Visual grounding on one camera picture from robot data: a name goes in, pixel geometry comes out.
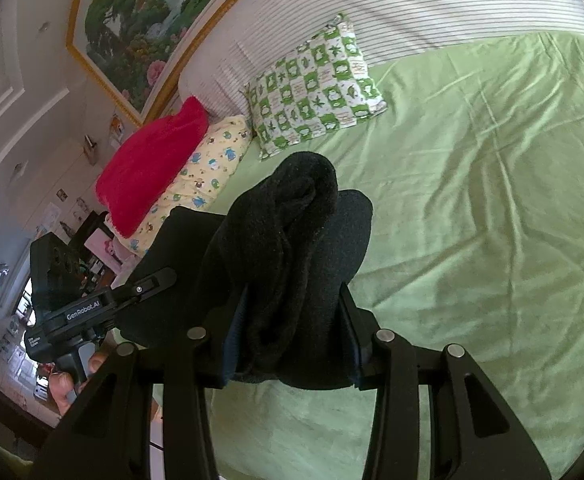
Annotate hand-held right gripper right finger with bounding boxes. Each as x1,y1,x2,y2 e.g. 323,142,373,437
339,285,553,480

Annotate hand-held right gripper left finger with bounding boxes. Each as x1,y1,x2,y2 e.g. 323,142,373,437
29,285,251,480

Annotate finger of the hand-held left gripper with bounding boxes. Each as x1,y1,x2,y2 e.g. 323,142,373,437
107,267,178,330

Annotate black pants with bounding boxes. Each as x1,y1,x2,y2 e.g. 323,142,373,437
117,152,374,391

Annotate person's left hand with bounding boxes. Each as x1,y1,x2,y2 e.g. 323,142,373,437
48,351,111,418

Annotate pink box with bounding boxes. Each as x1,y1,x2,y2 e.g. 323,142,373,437
84,232,139,267

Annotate dark wooden table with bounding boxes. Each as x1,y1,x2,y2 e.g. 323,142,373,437
0,369,59,443

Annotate red fluffy pillow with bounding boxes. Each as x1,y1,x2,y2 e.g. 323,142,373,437
95,96,211,239

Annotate yellow printed pillow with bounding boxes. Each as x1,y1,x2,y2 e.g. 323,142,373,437
114,115,253,256

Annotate green bed sheet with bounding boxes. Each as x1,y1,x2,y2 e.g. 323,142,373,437
137,30,584,480

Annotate green checkered pillow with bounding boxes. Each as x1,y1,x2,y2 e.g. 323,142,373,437
241,12,388,161

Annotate framed landscape painting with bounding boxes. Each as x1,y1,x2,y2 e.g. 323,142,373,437
66,0,279,129

